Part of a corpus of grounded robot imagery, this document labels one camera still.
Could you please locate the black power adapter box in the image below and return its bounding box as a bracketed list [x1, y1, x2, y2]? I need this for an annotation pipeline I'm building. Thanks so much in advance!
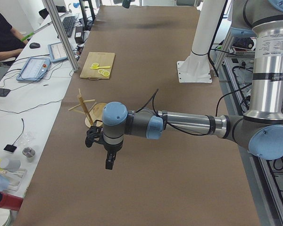
[75, 26, 84, 44]

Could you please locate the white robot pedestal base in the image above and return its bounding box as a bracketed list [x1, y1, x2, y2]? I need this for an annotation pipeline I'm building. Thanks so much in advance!
[177, 0, 227, 83]

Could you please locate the aluminium frame post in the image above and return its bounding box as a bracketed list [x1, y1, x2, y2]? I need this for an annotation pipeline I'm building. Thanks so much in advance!
[44, 0, 79, 72]

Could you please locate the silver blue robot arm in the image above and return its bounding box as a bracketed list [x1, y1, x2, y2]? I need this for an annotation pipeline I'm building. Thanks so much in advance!
[101, 0, 283, 170]

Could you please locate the small metal cup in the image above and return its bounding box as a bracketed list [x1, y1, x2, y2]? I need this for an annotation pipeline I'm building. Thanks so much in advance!
[22, 147, 35, 162]

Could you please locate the seated person in black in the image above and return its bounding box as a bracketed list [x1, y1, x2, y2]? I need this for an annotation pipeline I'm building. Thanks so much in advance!
[0, 13, 28, 61]

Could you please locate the small black square pad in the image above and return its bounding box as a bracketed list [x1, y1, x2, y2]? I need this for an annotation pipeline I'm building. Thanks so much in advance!
[3, 144, 17, 153]

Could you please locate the black computer mouse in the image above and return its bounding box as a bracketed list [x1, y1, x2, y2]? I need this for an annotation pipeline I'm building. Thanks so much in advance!
[29, 42, 41, 49]

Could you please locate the wooden cup storage rack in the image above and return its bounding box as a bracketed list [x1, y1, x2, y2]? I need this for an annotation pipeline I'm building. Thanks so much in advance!
[69, 89, 107, 128]

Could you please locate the black keyboard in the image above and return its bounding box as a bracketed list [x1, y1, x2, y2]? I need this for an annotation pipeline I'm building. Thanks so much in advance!
[62, 16, 76, 37]

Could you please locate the blue teach pendant tablet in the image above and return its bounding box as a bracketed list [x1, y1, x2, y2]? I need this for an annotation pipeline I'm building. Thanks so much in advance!
[48, 42, 68, 63]
[16, 57, 51, 82]

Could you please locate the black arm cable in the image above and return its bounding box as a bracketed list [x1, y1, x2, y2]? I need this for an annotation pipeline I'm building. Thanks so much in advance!
[134, 88, 215, 136]

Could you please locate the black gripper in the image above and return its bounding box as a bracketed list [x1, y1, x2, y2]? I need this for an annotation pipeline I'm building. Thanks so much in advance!
[104, 141, 123, 170]

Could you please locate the grey cup on tray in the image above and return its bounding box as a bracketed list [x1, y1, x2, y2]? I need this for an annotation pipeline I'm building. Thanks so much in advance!
[0, 158, 21, 172]

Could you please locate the wooden cutting board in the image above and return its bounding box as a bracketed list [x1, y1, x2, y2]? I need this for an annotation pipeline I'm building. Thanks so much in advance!
[80, 52, 115, 80]

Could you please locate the red cylinder bottle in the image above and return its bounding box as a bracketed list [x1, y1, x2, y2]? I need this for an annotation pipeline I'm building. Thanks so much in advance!
[0, 192, 23, 211]

